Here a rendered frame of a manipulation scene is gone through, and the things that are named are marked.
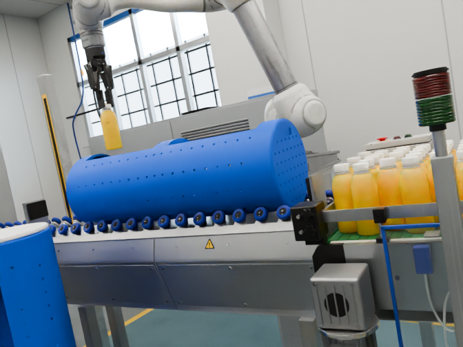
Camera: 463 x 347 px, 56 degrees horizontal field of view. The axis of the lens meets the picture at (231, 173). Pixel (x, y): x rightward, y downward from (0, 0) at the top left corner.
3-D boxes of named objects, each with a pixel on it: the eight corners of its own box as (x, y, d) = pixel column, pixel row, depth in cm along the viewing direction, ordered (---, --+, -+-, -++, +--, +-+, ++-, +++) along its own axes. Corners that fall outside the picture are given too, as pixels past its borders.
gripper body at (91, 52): (96, 51, 180) (100, 74, 180) (79, 49, 172) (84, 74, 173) (109, 47, 176) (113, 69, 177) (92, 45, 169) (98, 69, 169)
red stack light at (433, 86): (417, 100, 85) (413, 80, 85) (453, 93, 82) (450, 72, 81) (412, 100, 79) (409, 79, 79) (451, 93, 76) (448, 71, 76)
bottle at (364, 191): (384, 235, 108) (373, 169, 106) (356, 237, 110) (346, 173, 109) (385, 228, 114) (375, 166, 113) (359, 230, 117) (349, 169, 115)
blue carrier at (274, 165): (125, 215, 193) (111, 151, 190) (314, 197, 149) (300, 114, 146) (74, 234, 169) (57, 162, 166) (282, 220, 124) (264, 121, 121)
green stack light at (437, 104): (420, 125, 85) (417, 100, 85) (457, 120, 82) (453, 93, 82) (416, 128, 80) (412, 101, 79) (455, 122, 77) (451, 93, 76)
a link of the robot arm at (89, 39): (74, 36, 172) (78, 51, 173) (90, 29, 167) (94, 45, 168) (91, 38, 180) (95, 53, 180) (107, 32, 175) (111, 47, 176)
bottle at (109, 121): (107, 150, 181) (99, 110, 179) (123, 147, 181) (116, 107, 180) (105, 151, 174) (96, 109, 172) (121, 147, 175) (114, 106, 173)
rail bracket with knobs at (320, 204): (307, 237, 120) (301, 200, 119) (333, 235, 116) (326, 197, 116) (294, 248, 111) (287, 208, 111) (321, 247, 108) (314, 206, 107)
